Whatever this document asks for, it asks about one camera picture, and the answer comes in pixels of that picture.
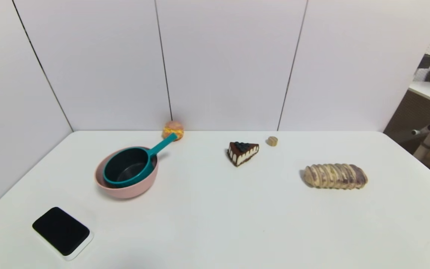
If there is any teal saucepan with handle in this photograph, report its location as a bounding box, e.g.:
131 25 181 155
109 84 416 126
103 133 178 188

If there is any pink bowl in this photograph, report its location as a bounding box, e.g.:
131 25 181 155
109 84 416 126
94 146 159 199

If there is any chocolate blueberry cake slice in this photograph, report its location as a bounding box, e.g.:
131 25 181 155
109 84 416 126
227 141 260 167

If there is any orange cream puff toy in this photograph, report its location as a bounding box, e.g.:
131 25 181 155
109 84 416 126
162 120 184 142

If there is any striped bread loaf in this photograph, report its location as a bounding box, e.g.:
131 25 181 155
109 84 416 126
303 163 368 190

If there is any black pad on white base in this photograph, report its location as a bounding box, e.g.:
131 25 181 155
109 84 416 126
32 207 94 261

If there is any brown perforated desk panel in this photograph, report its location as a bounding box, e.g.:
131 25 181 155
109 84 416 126
383 90 430 154

